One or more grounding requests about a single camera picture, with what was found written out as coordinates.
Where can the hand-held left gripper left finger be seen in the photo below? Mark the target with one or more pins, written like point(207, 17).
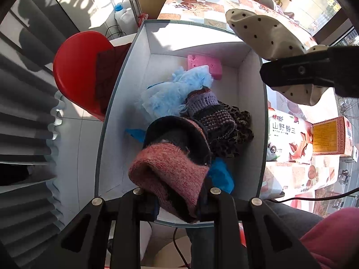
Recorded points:
point(145, 208)

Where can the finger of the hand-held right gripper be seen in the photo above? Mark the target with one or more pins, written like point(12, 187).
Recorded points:
point(297, 71)
point(317, 48)

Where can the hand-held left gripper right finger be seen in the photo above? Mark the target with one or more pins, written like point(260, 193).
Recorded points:
point(207, 201)

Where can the blue plastic shoe cover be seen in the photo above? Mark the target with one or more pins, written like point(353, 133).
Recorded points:
point(221, 175)

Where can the pink knit sock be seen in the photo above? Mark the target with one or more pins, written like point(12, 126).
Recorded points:
point(168, 173)

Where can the polka-dot cream scrunchie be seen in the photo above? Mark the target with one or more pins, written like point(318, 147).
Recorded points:
point(266, 33)

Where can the white cardboard box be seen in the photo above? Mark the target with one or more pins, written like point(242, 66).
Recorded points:
point(126, 145)

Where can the leopard print scrunchie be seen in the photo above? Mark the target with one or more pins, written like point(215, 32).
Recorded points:
point(241, 129)

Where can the pink sponge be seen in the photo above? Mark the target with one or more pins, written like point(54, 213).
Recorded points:
point(204, 64)

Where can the blue fluffy knit sock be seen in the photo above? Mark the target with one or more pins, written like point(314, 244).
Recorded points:
point(168, 95)

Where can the floral tissue pack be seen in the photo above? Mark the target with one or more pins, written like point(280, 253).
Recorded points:
point(286, 134)

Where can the orange carton box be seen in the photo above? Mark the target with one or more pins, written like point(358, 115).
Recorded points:
point(331, 136)

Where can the pile of pale clothes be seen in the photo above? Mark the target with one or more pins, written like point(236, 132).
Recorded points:
point(266, 1)

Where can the person's dark trouser leg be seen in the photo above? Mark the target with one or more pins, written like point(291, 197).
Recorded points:
point(283, 211)

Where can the printed checkered tablecloth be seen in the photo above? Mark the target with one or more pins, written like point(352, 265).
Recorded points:
point(202, 5)

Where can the person's pink jacket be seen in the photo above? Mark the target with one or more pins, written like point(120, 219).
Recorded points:
point(336, 235)

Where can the grey pleated blind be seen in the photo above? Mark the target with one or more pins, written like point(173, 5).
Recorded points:
point(25, 145)

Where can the red plastic stool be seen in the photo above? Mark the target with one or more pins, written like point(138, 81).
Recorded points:
point(75, 67)

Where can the white plastic jug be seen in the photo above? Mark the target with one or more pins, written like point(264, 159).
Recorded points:
point(128, 21)

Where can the blue-capped white bottle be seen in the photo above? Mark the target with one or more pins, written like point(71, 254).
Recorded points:
point(119, 9)

